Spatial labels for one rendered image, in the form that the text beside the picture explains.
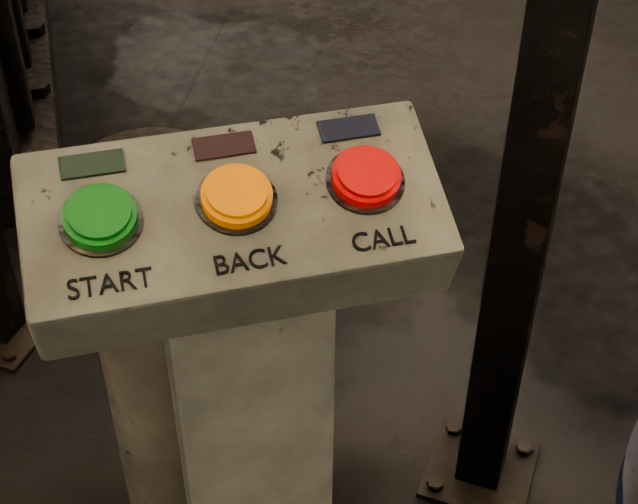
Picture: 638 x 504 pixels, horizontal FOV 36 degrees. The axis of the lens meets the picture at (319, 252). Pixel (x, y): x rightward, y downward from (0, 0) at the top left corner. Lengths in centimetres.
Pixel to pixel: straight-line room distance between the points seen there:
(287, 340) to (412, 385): 69
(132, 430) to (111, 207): 35
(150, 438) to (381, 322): 56
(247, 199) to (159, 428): 34
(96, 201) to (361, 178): 15
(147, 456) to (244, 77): 111
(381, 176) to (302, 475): 23
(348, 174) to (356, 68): 134
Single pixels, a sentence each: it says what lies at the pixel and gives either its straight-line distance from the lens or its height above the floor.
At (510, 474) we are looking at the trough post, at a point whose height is 1.
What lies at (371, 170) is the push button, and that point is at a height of 61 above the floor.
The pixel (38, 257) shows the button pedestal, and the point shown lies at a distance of 53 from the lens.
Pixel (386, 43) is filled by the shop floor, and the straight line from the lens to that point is 198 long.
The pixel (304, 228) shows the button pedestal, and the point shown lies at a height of 59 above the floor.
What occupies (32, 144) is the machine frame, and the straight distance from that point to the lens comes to 160.
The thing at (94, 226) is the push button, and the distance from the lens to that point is 53.
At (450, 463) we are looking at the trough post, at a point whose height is 1.
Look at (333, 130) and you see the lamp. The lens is 58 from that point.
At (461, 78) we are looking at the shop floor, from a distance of 187.
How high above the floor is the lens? 93
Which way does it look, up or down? 40 degrees down
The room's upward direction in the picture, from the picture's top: straight up
